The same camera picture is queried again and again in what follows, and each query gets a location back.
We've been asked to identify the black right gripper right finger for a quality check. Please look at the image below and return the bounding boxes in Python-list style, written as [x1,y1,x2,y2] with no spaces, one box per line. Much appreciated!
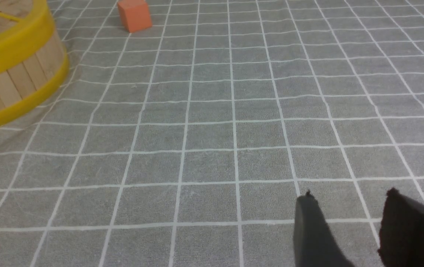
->
[378,188,424,267]

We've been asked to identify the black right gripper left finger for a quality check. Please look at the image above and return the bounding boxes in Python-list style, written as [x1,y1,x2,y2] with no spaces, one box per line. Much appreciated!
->
[294,191,354,267]

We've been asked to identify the yellow woven bamboo steamer lid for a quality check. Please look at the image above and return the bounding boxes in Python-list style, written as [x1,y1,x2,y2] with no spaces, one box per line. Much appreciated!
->
[0,0,56,73]

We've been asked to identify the bamboo steamer basket yellow rims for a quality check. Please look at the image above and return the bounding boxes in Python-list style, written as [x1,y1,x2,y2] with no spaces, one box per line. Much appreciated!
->
[0,30,69,126]

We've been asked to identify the grey checked tablecloth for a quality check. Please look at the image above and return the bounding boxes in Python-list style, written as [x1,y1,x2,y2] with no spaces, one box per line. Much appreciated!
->
[0,0,424,267]

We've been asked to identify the orange cube block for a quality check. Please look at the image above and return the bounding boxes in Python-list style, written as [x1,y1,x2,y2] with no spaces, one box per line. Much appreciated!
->
[117,0,153,33]

